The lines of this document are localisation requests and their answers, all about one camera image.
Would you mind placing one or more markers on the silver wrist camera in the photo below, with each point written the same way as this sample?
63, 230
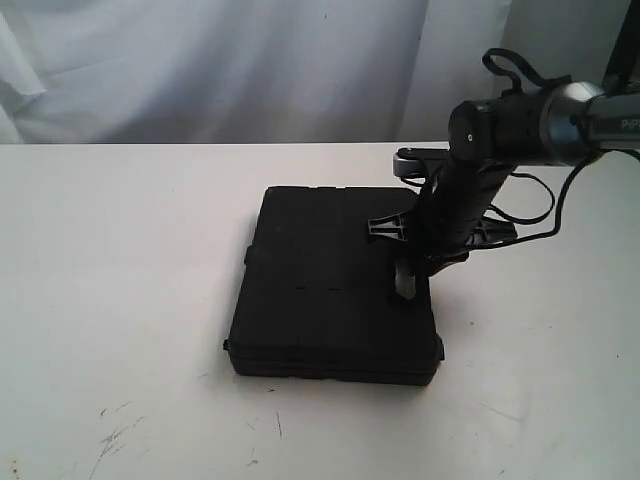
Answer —
415, 163

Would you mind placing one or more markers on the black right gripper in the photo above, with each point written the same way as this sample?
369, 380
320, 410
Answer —
447, 220

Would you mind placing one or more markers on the black metal stand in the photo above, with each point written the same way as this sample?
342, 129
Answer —
622, 71

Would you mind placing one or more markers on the black plastic tool case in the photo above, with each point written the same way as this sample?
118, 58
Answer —
318, 298

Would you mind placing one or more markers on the white backdrop curtain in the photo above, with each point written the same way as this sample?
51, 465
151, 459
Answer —
275, 71

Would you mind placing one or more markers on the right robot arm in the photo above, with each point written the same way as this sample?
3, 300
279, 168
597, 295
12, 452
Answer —
570, 125

